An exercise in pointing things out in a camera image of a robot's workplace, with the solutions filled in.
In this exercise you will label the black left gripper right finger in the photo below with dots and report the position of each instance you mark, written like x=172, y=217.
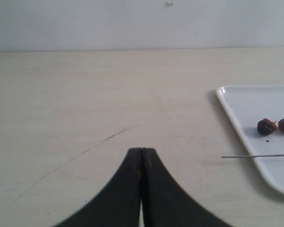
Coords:
x=165, y=203

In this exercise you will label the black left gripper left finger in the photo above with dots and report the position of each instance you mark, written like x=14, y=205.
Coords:
x=118, y=203

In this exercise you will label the dark red berry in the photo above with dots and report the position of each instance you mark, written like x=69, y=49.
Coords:
x=266, y=127

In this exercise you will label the thin metal skewer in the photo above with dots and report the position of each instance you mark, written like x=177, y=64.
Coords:
x=254, y=156

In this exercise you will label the white rectangular plastic tray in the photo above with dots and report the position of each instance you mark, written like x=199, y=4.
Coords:
x=245, y=106

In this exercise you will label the small white wall hook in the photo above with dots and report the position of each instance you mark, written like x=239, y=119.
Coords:
x=169, y=3

